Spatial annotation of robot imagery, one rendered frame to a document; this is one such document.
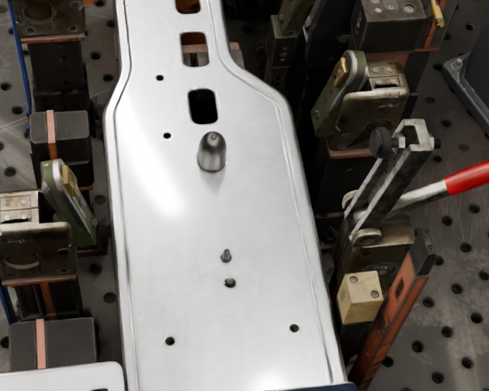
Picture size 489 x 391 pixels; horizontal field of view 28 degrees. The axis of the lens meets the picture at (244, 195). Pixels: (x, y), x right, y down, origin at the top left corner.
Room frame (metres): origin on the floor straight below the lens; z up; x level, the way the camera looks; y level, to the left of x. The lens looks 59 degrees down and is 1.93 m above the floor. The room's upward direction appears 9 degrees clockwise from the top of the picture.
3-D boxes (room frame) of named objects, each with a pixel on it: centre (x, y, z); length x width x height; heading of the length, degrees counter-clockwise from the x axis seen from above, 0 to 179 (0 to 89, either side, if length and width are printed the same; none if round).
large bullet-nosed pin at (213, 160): (0.60, 0.04, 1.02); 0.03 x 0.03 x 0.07
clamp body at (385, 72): (0.70, -0.13, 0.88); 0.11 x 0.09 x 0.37; 106
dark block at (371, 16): (0.77, -0.13, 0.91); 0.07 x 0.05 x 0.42; 106
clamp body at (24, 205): (0.48, 0.22, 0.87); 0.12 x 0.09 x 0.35; 106
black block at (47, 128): (0.62, 0.23, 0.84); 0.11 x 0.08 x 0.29; 106
